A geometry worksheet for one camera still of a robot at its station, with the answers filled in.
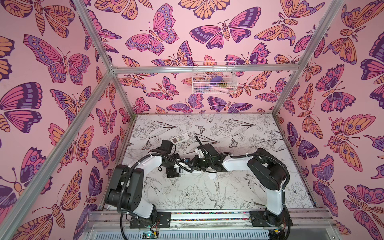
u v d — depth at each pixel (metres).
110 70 0.92
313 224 0.73
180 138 1.04
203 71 0.96
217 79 0.96
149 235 0.72
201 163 0.80
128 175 0.45
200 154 0.76
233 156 0.65
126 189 0.42
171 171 0.80
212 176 0.88
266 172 0.50
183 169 0.65
